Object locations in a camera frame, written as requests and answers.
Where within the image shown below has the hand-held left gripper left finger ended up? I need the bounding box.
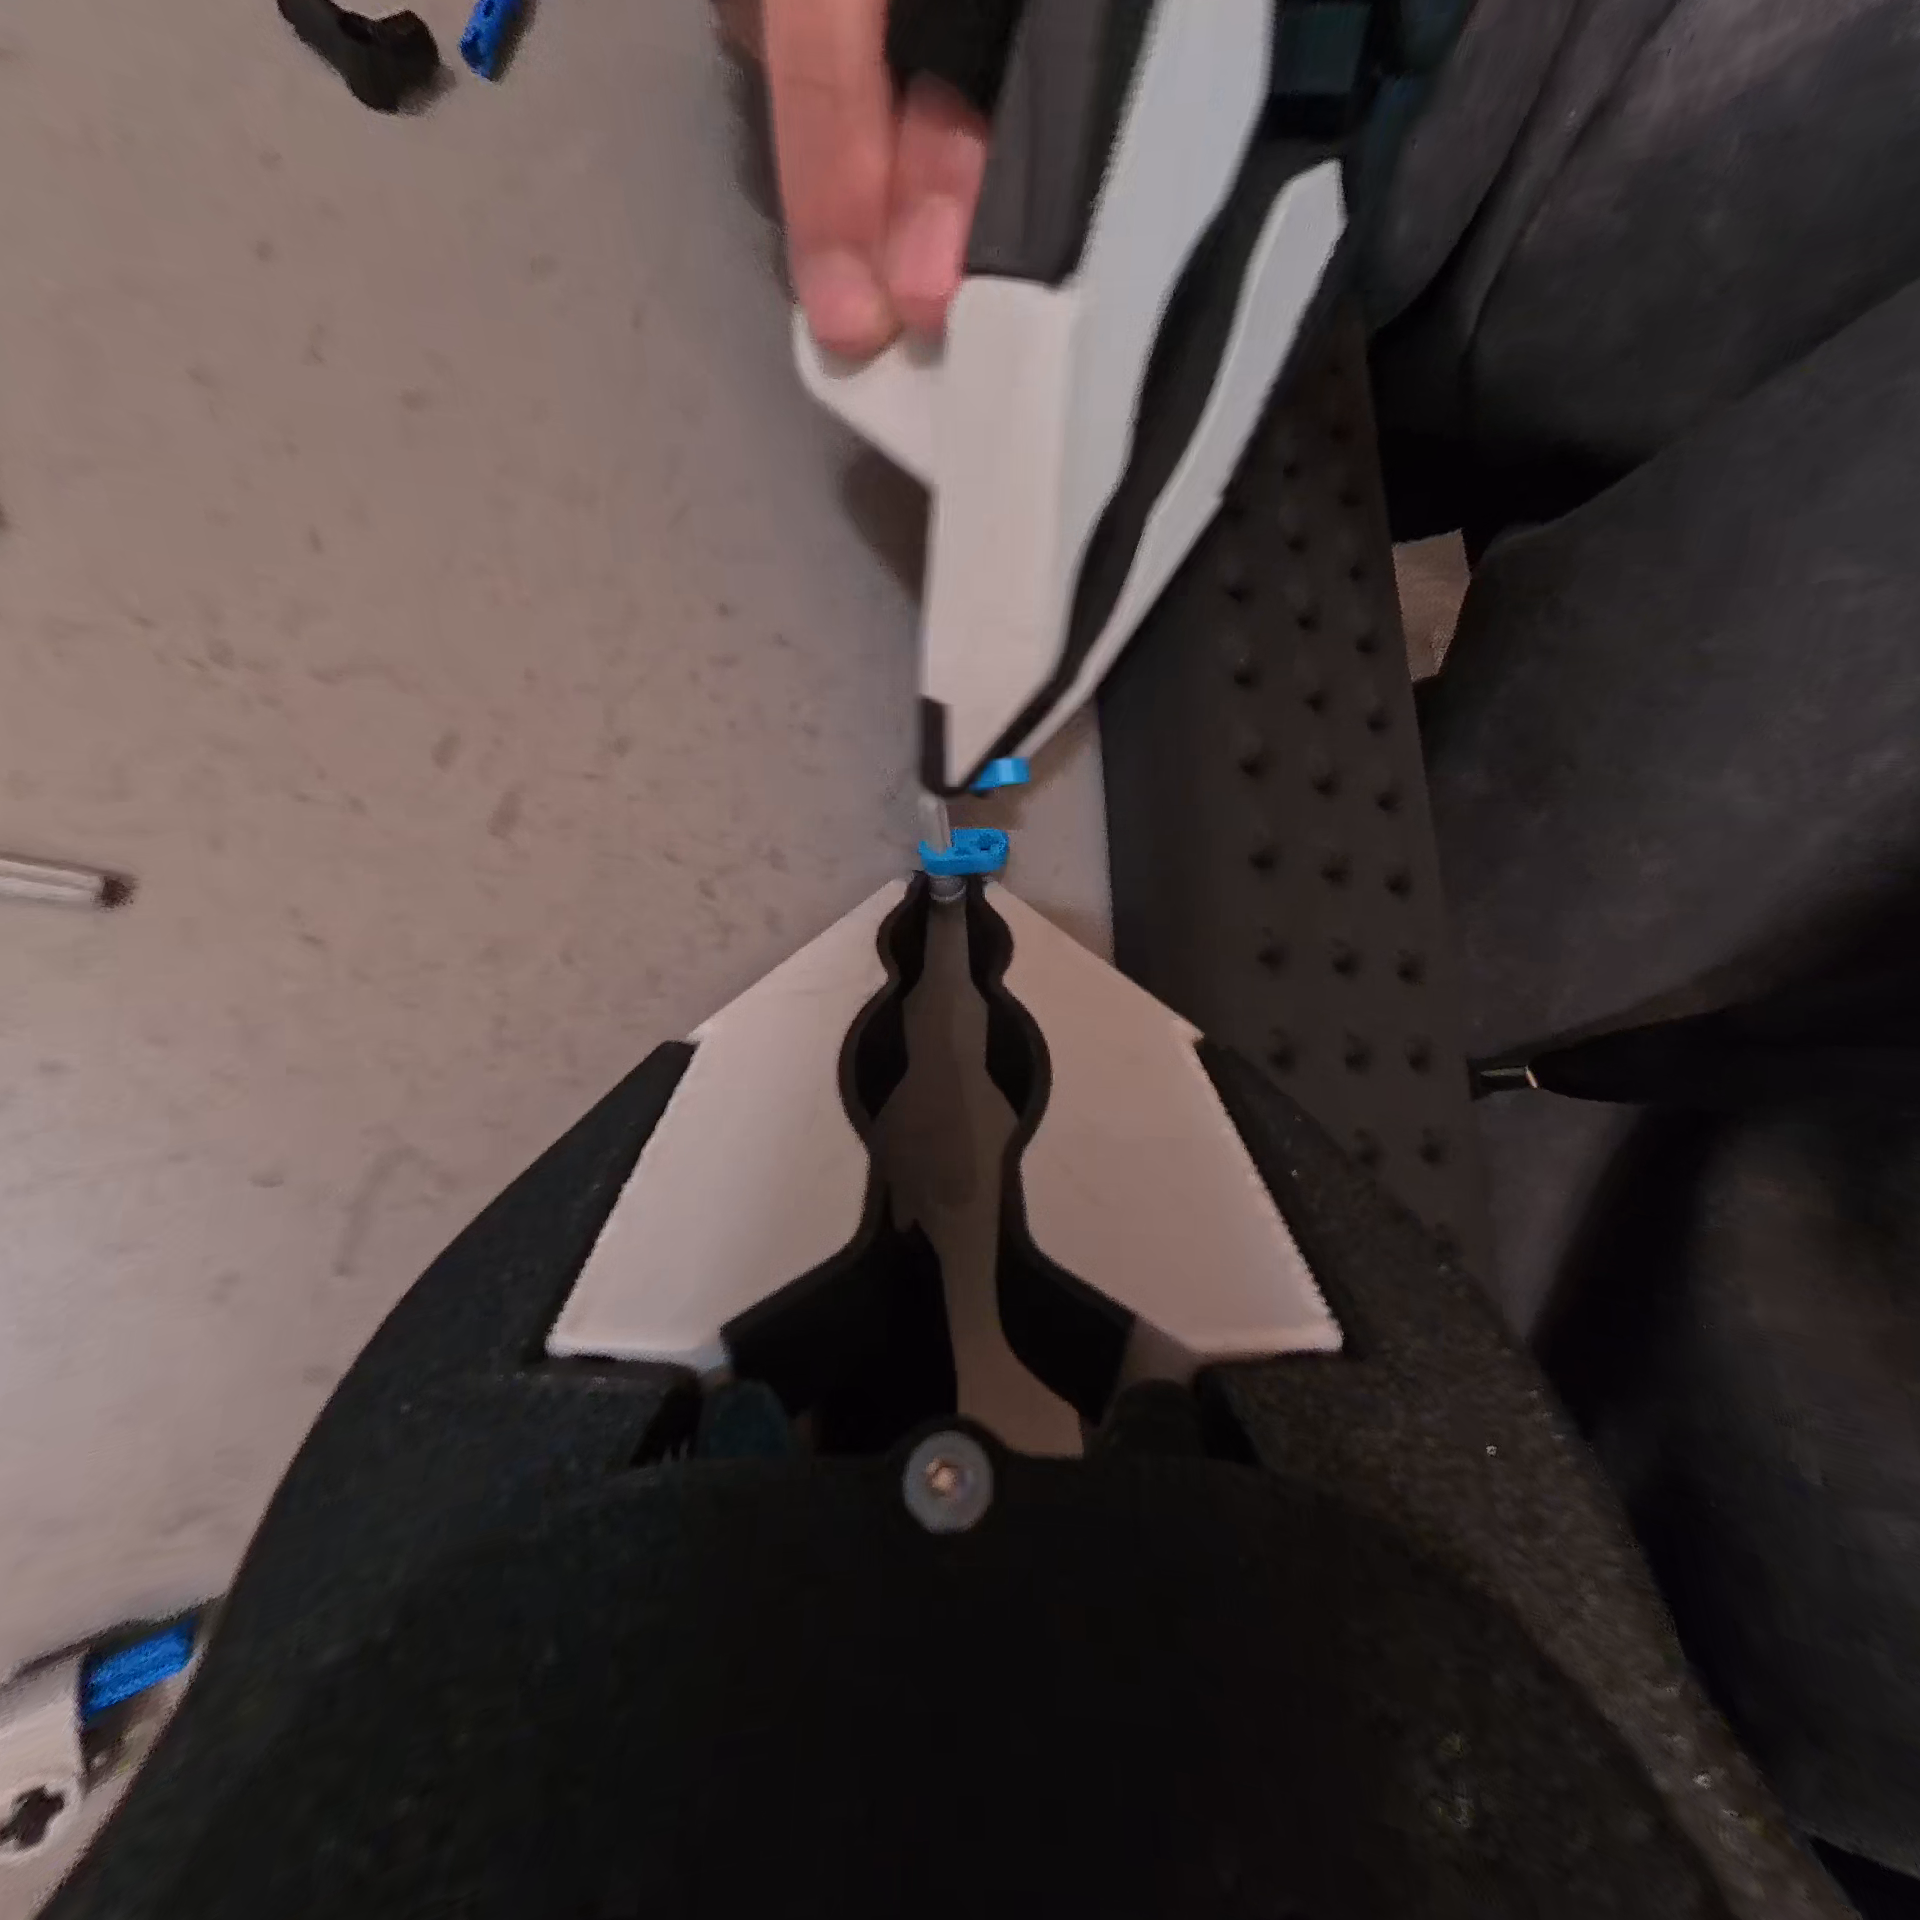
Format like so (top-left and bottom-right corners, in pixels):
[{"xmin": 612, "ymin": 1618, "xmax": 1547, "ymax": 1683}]
[{"xmin": 546, "ymin": 874, "xmax": 926, "ymax": 1412}]

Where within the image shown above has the person's right hand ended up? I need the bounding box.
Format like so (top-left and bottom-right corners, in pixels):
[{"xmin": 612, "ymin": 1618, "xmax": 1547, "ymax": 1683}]
[{"xmin": 731, "ymin": 0, "xmax": 997, "ymax": 362}]

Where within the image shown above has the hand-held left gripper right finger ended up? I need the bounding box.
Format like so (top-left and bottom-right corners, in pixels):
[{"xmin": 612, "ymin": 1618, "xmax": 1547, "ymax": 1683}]
[{"xmin": 964, "ymin": 882, "xmax": 1347, "ymax": 1412}]

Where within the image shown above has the grey desk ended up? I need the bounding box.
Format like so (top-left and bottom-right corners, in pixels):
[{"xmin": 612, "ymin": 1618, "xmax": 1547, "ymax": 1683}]
[{"xmin": 0, "ymin": 0, "xmax": 1119, "ymax": 1727}]

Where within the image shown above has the dark perforated panel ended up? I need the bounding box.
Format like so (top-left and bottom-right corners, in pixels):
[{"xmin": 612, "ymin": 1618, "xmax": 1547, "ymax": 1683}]
[{"xmin": 1093, "ymin": 302, "xmax": 1480, "ymax": 1323}]

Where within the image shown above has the black tube connector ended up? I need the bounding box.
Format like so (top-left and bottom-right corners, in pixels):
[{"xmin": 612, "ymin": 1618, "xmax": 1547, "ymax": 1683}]
[{"xmin": 279, "ymin": 0, "xmax": 448, "ymax": 116}]

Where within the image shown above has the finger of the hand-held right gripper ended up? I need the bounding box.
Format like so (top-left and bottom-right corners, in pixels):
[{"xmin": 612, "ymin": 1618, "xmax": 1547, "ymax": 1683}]
[
  {"xmin": 1031, "ymin": 155, "xmax": 1349, "ymax": 741},
  {"xmin": 794, "ymin": 0, "xmax": 1279, "ymax": 794}
]

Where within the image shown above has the long grey axle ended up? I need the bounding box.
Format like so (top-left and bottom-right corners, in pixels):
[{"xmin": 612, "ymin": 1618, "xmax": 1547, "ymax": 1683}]
[{"xmin": 0, "ymin": 852, "xmax": 139, "ymax": 909}]

